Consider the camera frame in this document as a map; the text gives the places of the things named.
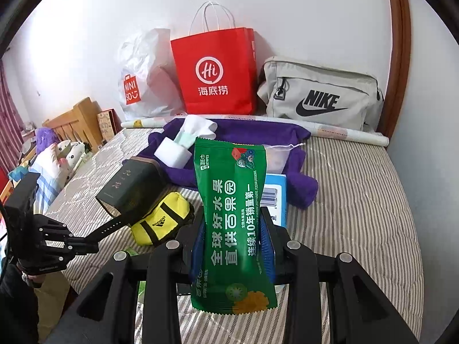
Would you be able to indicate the dark green box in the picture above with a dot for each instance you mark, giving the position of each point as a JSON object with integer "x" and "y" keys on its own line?
{"x": 125, "y": 186}

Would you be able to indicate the flower print pillow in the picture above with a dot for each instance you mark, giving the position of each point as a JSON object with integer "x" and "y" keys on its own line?
{"x": 71, "y": 157}

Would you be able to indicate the white sock green cuff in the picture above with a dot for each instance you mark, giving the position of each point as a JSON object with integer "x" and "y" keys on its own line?
{"x": 172, "y": 152}

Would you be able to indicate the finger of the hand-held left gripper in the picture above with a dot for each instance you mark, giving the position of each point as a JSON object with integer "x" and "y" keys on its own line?
{"x": 107, "y": 228}

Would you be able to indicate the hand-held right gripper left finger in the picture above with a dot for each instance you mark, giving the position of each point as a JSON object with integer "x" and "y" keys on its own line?
{"x": 199, "y": 247}

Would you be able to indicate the brown wooden door frame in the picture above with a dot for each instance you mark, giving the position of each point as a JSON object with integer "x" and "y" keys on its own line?
{"x": 398, "y": 61}

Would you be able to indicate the pale striped pillow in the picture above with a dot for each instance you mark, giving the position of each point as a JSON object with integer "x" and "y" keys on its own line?
{"x": 46, "y": 175}

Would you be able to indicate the white plastic shopping bag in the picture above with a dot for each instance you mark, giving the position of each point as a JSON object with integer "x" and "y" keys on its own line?
{"x": 150, "y": 82}

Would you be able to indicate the person's left forearm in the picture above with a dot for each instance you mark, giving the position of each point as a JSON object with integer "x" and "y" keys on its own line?
{"x": 18, "y": 311}

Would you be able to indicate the striped mattress pad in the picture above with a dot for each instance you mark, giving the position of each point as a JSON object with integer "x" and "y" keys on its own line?
{"x": 358, "y": 204}

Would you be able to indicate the yellow and black mini bag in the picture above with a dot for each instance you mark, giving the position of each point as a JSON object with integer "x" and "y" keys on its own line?
{"x": 161, "y": 218}

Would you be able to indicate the green wet wipes packet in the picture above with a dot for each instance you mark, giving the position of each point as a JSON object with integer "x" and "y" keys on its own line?
{"x": 229, "y": 222}

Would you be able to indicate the red patterned curtain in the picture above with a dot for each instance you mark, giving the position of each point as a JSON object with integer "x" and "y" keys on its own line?
{"x": 10, "y": 122}

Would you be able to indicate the patterned brown box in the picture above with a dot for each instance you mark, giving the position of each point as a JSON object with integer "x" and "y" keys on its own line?
{"x": 107, "y": 125}

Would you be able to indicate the wooden headboard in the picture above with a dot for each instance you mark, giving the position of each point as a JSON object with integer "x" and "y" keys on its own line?
{"x": 75, "y": 122}

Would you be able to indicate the grey waist bag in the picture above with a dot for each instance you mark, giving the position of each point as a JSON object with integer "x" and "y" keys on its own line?
{"x": 322, "y": 93}

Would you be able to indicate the red paper shopping bag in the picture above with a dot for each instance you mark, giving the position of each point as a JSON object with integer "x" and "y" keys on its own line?
{"x": 215, "y": 75}

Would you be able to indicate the purple towel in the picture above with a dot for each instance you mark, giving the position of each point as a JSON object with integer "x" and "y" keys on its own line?
{"x": 233, "y": 132}

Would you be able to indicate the printed paper roll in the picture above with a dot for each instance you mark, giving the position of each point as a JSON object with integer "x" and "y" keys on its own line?
{"x": 358, "y": 137}

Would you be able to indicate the purple plush toy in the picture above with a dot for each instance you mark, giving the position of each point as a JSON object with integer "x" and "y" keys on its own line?
{"x": 46, "y": 139}

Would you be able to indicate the blue tissue pack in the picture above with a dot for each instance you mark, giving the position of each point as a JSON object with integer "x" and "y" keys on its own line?
{"x": 276, "y": 190}

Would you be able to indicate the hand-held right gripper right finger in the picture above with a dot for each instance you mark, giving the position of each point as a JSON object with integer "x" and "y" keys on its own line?
{"x": 267, "y": 236}

